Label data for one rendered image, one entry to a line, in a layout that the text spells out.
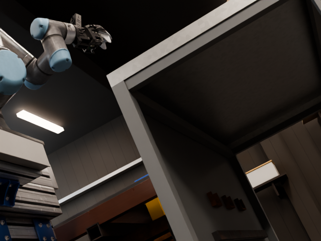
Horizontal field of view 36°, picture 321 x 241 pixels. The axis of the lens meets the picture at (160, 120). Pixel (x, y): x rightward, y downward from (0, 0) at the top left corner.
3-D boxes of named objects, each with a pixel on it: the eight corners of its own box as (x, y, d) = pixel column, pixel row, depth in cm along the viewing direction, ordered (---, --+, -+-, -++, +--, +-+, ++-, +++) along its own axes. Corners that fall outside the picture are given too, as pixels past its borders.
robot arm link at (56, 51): (60, 79, 175) (50, 54, 179) (78, 60, 169) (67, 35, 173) (41, 78, 169) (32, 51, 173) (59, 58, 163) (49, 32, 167)
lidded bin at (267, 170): (282, 178, 766) (274, 163, 775) (280, 174, 730) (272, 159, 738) (254, 191, 774) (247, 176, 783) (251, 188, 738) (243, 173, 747)
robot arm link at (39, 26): (33, 45, 170) (26, 26, 173) (58, 49, 178) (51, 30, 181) (45, 31, 165) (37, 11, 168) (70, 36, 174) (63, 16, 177)
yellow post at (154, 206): (162, 233, 179) (142, 185, 186) (174, 226, 178) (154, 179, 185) (157, 233, 175) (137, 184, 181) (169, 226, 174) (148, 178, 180)
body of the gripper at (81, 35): (95, 54, 190) (70, 51, 181) (86, 38, 193) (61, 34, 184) (106, 40, 186) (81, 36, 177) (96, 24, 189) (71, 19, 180)
